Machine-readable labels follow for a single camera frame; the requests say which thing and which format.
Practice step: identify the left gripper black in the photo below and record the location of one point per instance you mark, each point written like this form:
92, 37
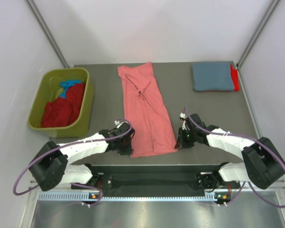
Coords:
127, 151

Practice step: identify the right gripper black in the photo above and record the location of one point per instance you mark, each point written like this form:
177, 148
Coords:
181, 143

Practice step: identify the pink t shirt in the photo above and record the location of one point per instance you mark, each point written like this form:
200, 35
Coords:
145, 109

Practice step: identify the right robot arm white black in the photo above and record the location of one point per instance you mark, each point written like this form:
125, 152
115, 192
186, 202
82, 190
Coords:
259, 158

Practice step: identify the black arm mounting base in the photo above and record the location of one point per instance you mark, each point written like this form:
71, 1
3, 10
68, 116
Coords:
159, 180

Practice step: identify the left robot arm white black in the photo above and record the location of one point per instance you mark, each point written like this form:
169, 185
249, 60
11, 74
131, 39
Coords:
55, 163

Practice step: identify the folded grey-blue t shirt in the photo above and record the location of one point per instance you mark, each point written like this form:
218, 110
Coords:
212, 76

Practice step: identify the dark red t shirt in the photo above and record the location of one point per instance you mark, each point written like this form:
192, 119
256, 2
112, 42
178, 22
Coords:
64, 112

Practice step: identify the folded red t shirt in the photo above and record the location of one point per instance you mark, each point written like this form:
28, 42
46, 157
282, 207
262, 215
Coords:
234, 77

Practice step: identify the blue t shirt in bin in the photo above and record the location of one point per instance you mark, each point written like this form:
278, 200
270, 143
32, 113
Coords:
65, 85

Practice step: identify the olive green plastic bin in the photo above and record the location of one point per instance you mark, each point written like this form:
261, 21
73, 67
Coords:
50, 89

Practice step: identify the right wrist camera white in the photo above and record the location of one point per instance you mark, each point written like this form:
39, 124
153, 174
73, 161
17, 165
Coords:
185, 125

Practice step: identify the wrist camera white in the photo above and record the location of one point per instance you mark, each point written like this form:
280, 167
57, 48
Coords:
121, 125
185, 125

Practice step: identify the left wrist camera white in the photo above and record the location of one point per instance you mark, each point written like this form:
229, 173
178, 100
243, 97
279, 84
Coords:
121, 125

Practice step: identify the slotted cable duct rail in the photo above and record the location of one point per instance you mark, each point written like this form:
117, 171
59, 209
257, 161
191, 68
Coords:
91, 197

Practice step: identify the left aluminium frame post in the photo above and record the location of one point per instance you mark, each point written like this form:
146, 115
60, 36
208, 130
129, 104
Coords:
44, 27

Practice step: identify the aluminium frame post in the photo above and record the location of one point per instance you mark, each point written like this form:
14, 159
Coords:
44, 27
262, 24

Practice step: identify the right aluminium frame post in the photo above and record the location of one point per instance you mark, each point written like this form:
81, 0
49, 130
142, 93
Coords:
262, 24

